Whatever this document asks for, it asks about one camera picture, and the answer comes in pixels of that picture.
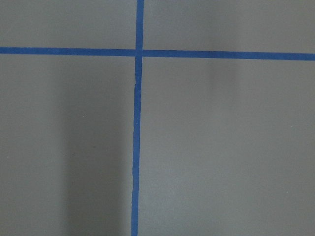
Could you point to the brown paper table cover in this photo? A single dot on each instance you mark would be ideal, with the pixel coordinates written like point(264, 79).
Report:
point(157, 117)

